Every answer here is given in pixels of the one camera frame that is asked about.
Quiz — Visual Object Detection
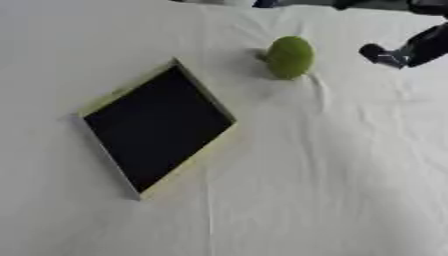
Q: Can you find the green round toy fruit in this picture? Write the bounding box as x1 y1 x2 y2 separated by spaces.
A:
255 35 317 81

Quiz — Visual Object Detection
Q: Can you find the tan cardboard box black inside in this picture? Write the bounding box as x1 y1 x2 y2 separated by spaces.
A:
77 57 240 202

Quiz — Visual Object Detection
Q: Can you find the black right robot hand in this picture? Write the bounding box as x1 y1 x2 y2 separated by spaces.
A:
357 21 448 70

